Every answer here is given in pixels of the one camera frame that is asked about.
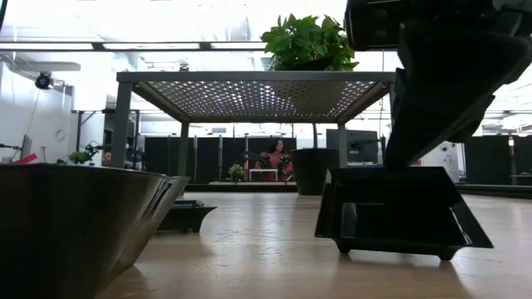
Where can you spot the flat red object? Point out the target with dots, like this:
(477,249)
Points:
(27,158)

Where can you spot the small black square plate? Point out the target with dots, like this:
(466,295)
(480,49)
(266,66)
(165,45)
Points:
(395,199)
(187,216)

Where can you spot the grey computer monitor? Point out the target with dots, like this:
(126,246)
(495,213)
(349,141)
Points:
(26,145)

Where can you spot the green background plant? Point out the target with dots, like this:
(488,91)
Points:
(78,158)

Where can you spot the black metal rack frame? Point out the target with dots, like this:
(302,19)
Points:
(79,133)

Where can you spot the grey perforated metal shelf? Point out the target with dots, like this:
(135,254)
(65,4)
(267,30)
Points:
(249,76)

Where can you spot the black aluminium rig frame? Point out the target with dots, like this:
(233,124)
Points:
(241,187)

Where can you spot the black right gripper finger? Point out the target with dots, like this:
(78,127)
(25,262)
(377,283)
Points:
(400,87)
(432,124)

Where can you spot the small white table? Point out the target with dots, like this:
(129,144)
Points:
(263,170)

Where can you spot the black dome camera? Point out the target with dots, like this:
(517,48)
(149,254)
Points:
(43,81)

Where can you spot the black plant pot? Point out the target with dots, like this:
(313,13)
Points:
(313,172)

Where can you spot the small green potted plant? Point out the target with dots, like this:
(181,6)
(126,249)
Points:
(236,172)

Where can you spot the white cabinet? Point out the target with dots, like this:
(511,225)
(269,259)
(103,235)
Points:
(440,160)

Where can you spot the green leafy artificial plant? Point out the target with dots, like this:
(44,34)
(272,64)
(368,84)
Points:
(307,41)

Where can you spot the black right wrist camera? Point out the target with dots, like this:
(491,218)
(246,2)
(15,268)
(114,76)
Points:
(370,25)

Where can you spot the person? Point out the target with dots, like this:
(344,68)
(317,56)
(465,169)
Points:
(108,159)
(274,162)

